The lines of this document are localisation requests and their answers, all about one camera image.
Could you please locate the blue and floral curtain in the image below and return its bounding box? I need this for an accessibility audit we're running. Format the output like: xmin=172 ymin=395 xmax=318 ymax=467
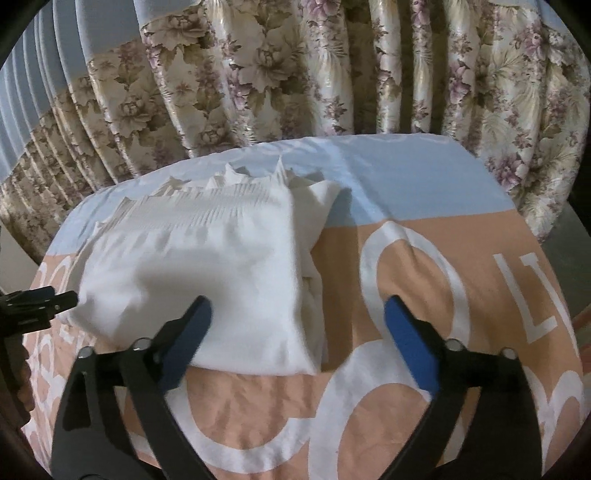
xmin=0 ymin=0 xmax=587 ymax=259

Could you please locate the white knit sweater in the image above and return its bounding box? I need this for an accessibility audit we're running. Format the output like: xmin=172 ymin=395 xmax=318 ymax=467
xmin=58 ymin=157 xmax=354 ymax=376

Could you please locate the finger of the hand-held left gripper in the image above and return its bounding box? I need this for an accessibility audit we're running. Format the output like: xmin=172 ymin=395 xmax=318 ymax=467
xmin=0 ymin=286 xmax=78 ymax=330

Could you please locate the orange and blue printed blanket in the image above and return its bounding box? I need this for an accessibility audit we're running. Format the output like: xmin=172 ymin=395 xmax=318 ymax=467
xmin=21 ymin=134 xmax=583 ymax=480

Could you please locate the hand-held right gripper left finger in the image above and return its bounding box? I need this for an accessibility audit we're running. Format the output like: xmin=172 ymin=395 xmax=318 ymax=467
xmin=51 ymin=295 xmax=214 ymax=480

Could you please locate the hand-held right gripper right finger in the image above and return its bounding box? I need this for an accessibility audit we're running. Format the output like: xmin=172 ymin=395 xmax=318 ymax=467
xmin=384 ymin=295 xmax=542 ymax=480

